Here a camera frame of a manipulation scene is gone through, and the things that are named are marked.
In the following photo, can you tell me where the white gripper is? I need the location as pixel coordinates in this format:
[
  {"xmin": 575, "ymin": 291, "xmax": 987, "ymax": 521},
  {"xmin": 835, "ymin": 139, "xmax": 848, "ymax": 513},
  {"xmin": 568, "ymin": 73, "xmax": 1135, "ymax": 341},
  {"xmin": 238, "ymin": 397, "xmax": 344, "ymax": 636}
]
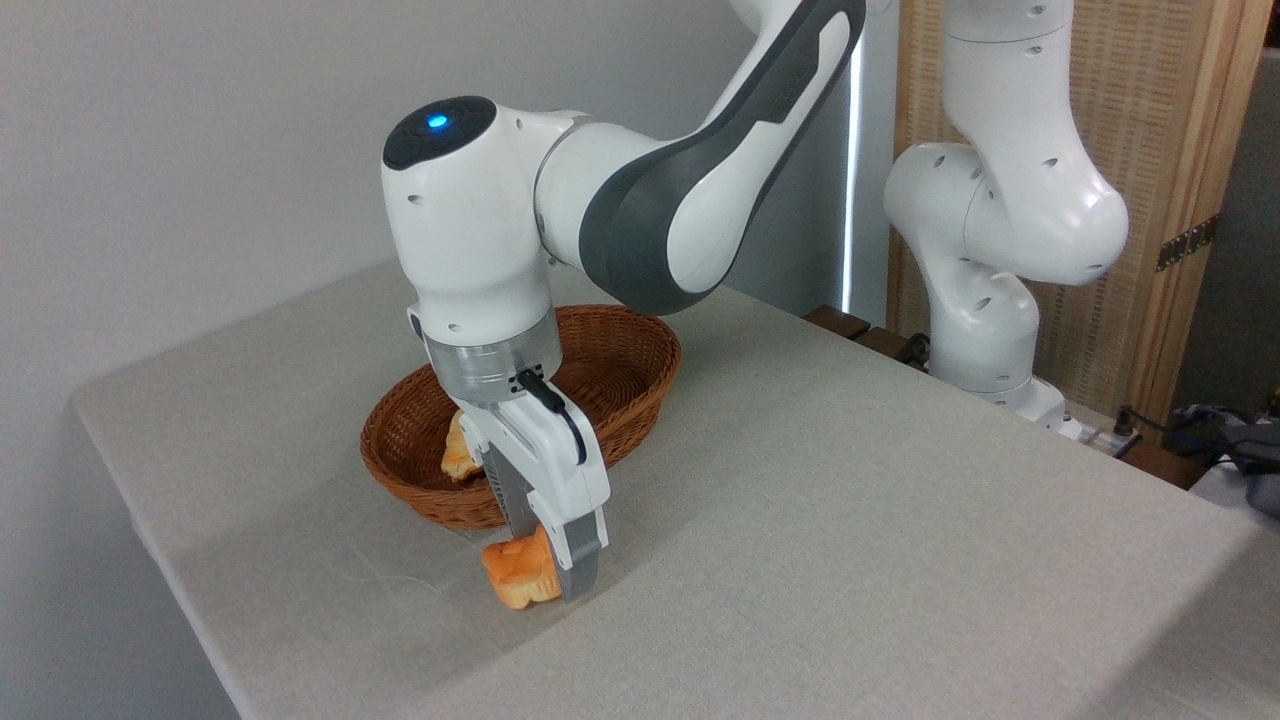
[{"xmin": 457, "ymin": 385, "xmax": 612, "ymax": 604}]

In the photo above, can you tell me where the orange bread roll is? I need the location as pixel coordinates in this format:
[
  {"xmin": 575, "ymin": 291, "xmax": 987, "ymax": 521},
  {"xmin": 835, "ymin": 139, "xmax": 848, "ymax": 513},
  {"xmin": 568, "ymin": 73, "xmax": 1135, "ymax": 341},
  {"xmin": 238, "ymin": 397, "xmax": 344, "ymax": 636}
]
[{"xmin": 480, "ymin": 524, "xmax": 564, "ymax": 611}]

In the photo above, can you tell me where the pale yellow bread roll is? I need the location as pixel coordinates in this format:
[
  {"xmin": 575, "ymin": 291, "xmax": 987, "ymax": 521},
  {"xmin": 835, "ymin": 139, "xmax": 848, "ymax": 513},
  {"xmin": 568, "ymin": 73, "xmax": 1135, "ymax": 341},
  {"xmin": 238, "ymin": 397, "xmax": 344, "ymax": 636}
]
[{"xmin": 441, "ymin": 409, "xmax": 487, "ymax": 484}]

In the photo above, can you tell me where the brown oval wicker basket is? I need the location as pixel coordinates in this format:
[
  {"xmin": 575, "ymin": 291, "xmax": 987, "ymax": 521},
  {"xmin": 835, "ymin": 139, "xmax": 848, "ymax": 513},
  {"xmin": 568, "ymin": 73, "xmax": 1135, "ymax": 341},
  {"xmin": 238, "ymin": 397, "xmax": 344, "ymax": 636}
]
[{"xmin": 360, "ymin": 304, "xmax": 684, "ymax": 530}]

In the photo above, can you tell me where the grey tablecloth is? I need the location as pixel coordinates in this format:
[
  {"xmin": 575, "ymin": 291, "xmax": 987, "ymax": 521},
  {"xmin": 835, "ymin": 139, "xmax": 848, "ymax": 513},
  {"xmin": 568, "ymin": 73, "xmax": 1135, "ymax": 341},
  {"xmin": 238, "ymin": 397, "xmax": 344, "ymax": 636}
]
[{"xmin": 72, "ymin": 258, "xmax": 1280, "ymax": 720}]

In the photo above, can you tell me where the dark wooden base board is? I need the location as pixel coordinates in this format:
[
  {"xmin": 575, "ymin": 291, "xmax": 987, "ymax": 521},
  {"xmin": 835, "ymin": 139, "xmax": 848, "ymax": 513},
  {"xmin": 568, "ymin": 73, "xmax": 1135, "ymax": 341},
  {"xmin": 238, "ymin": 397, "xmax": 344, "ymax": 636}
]
[{"xmin": 804, "ymin": 304, "xmax": 933, "ymax": 373}]

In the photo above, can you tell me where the dark grey bag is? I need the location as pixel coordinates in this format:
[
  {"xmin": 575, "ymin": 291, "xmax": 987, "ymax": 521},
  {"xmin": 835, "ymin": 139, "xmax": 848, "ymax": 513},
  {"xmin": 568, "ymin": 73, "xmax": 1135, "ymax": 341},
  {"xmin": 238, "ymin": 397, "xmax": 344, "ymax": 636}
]
[{"xmin": 1170, "ymin": 402, "xmax": 1280, "ymax": 519}]

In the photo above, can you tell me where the dark metal screen hinge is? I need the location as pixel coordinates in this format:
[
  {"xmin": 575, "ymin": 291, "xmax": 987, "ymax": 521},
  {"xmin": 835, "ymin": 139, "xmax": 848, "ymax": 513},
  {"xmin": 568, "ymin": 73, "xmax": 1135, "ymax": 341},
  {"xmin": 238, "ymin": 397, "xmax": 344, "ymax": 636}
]
[{"xmin": 1156, "ymin": 214, "xmax": 1220, "ymax": 274}]

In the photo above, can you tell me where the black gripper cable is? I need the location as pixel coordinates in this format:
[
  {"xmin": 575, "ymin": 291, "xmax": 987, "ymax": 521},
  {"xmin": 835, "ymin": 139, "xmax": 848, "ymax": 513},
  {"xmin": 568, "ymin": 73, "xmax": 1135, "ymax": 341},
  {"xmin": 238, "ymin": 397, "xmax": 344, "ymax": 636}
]
[{"xmin": 514, "ymin": 367, "xmax": 589, "ymax": 467}]

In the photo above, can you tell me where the black power cable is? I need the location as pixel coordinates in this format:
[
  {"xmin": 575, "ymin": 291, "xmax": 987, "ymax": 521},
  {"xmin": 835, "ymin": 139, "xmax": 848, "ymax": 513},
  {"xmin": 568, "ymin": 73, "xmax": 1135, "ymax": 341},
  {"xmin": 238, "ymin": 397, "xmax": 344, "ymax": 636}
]
[{"xmin": 1113, "ymin": 404, "xmax": 1280, "ymax": 473}]

